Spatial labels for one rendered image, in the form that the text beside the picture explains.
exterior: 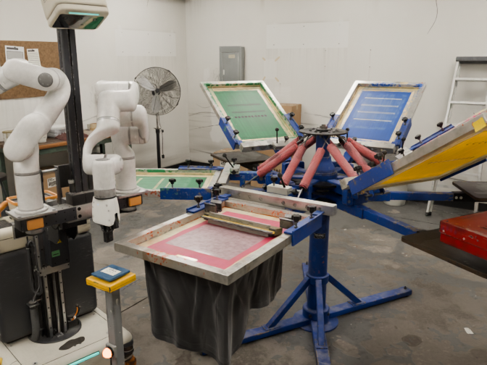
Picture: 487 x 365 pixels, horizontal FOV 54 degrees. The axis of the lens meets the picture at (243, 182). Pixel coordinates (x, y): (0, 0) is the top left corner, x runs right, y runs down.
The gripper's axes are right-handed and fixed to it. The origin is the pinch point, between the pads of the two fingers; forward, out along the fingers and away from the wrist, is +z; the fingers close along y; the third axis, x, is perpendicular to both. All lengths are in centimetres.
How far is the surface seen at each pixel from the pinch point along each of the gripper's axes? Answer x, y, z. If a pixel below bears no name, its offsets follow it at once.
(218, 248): 43.1, 18.0, 15.4
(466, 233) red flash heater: 80, 108, 2
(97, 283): -6.6, 0.0, 16.1
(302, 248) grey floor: 273, -52, 111
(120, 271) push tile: 1.6, 3.4, 13.9
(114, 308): -1.1, 1.9, 28.3
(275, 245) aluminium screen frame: 51, 41, 12
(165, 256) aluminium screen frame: 17.8, 11.0, 11.9
